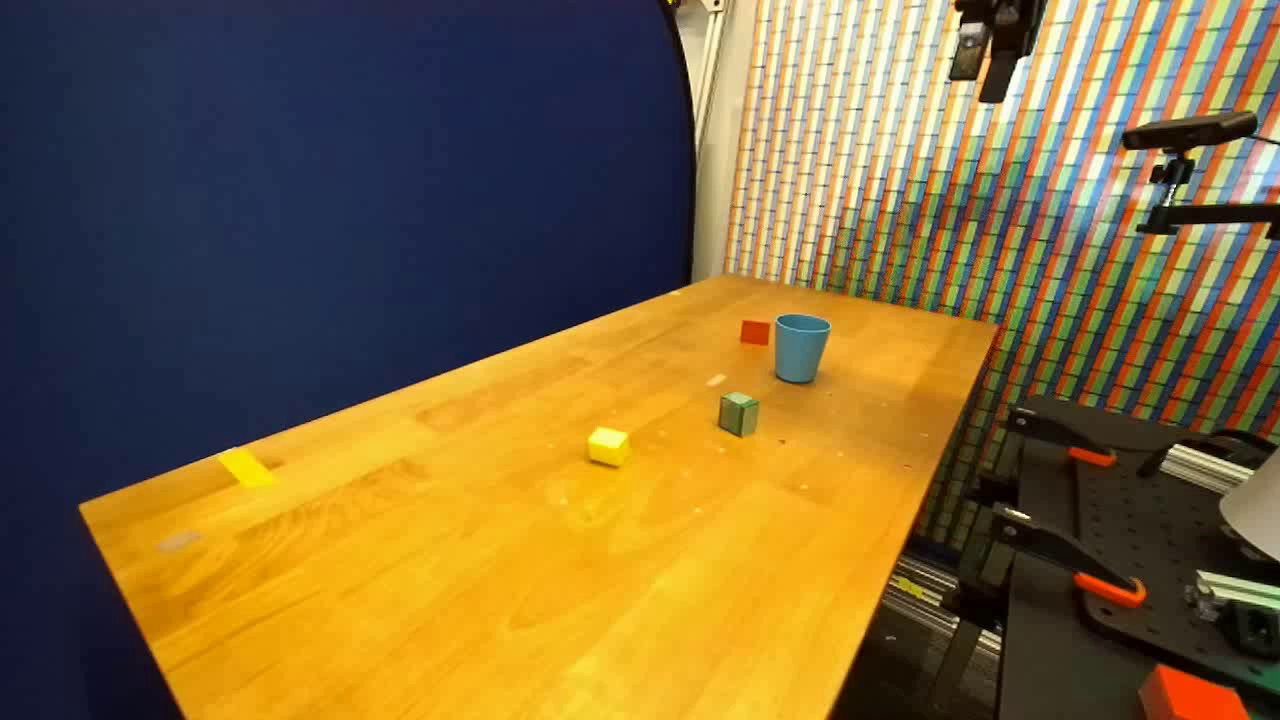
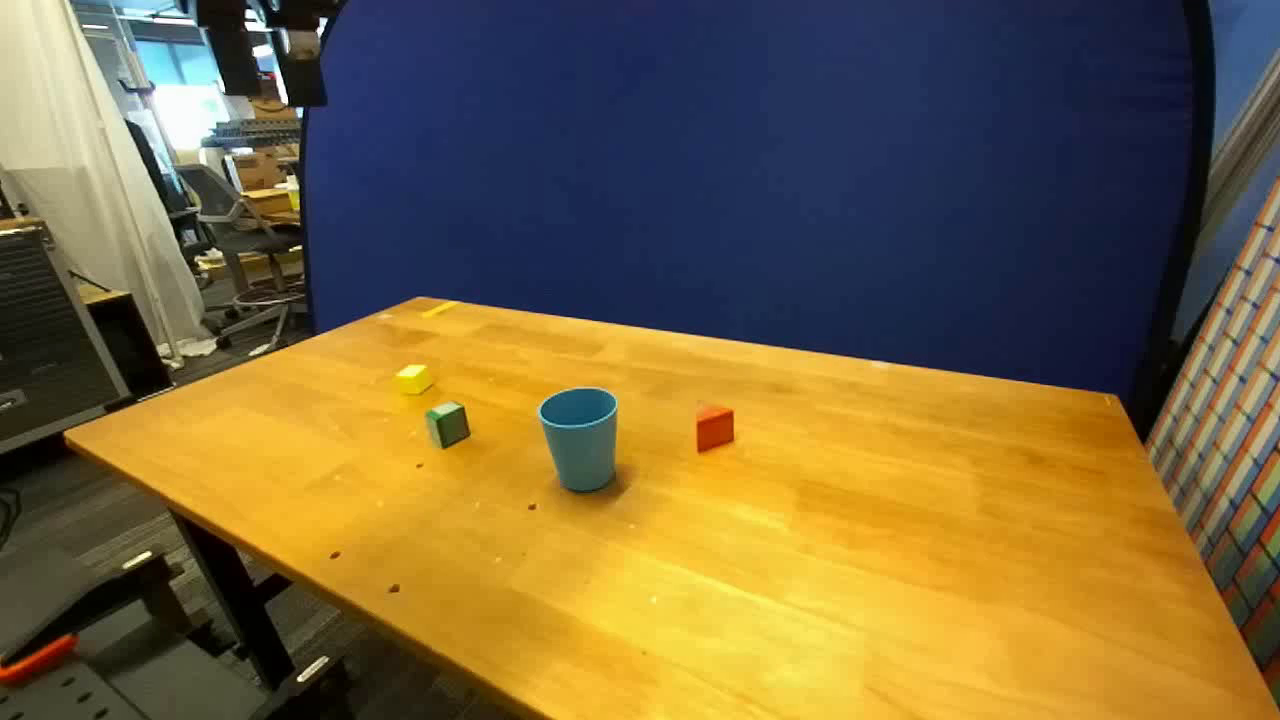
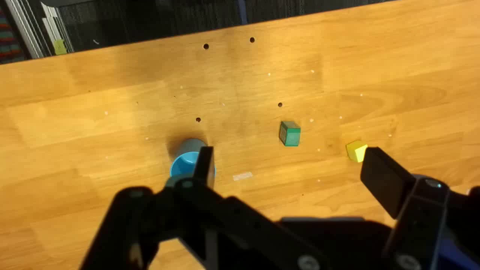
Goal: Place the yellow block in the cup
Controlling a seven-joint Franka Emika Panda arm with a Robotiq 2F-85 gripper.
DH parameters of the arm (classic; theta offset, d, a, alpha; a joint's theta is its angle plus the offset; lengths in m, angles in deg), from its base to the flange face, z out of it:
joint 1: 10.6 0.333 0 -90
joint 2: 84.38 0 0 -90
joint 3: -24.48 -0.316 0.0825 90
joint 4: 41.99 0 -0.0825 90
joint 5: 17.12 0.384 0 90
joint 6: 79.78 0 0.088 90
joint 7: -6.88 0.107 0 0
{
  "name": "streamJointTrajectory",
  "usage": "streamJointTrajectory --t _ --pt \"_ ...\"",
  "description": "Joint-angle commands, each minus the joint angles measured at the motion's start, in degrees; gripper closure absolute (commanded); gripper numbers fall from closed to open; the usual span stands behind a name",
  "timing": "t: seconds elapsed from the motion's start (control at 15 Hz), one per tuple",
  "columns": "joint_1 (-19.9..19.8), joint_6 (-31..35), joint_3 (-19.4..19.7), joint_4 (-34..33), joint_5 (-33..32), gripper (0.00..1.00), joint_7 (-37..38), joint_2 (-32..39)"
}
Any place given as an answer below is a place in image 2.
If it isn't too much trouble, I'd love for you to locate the colourful patterned panel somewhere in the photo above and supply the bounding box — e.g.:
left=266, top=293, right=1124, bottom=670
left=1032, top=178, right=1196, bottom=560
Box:
left=1143, top=174, right=1280, bottom=703

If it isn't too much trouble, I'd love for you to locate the grey office chair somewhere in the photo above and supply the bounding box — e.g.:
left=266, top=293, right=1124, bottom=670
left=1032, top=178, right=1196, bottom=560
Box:
left=176, top=154, right=310, bottom=351

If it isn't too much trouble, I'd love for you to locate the blue fabric backdrop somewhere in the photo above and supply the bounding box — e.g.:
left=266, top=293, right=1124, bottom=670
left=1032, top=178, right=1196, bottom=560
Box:
left=298, top=0, right=1219, bottom=434

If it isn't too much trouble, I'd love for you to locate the black table leg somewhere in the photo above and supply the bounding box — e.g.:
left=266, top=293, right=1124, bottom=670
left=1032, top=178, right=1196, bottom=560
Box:
left=167, top=511, right=304, bottom=690

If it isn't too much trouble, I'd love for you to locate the red block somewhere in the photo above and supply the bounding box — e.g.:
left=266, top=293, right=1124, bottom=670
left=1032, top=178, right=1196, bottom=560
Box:
left=690, top=404, right=741, bottom=454

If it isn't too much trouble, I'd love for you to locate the green block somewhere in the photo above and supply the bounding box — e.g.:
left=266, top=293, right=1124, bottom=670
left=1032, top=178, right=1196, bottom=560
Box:
left=424, top=399, right=471, bottom=453

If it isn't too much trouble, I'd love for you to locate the white curtain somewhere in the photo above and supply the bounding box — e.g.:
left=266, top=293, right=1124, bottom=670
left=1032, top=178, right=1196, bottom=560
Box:
left=0, top=0, right=218, bottom=365

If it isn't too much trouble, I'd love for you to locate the black base with orange handle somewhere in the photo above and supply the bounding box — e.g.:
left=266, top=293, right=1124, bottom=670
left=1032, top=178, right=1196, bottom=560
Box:
left=0, top=549, right=352, bottom=720

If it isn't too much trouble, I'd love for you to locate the person in dark clothes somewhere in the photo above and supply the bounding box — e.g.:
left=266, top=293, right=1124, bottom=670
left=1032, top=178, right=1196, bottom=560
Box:
left=196, top=0, right=338, bottom=113

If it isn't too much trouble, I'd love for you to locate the black equipment case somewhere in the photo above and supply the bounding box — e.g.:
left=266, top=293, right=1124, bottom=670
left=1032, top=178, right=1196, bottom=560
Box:
left=0, top=215, right=132, bottom=454

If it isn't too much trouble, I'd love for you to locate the blue plastic cup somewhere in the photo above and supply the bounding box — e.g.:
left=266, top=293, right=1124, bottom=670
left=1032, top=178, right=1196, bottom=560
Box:
left=534, top=385, right=624, bottom=496

